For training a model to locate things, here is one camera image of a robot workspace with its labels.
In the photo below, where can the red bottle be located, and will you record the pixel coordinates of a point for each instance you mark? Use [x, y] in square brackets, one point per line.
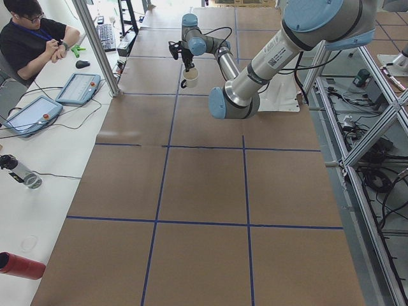
[19, 266]

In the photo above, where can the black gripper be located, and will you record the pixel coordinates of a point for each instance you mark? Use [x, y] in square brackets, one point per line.
[187, 57]

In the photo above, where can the black keyboard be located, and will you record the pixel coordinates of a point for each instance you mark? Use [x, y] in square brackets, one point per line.
[106, 36]

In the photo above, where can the blue teach pendant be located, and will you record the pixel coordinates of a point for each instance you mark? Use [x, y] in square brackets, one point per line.
[79, 89]
[34, 117]

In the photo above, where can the clear water bottle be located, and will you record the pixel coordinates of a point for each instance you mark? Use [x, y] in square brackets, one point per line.
[20, 172]

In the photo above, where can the black computer mouse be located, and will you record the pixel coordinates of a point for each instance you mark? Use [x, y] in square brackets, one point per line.
[80, 64]

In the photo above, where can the seated person black shirt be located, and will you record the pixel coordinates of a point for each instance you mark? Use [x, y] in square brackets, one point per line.
[29, 41]

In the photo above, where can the green tool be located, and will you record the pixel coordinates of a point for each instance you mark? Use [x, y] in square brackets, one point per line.
[76, 49]

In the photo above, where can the white smiley mug black handle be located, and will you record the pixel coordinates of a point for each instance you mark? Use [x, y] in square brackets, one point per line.
[189, 78]

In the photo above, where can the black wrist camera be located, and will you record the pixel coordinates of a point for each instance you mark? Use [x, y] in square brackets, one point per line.
[175, 49]

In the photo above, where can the aluminium frame post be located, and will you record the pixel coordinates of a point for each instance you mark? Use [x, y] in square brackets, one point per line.
[88, 25]

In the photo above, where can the far blue teach pendant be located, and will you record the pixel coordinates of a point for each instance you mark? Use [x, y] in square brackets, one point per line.
[79, 89]

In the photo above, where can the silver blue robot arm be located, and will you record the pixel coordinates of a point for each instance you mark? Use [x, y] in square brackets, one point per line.
[340, 24]

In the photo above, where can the near blue teach pendant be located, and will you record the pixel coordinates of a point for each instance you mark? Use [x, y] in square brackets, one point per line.
[34, 117]

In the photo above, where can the aluminium side frame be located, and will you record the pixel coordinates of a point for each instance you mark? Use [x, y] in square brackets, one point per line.
[361, 116]

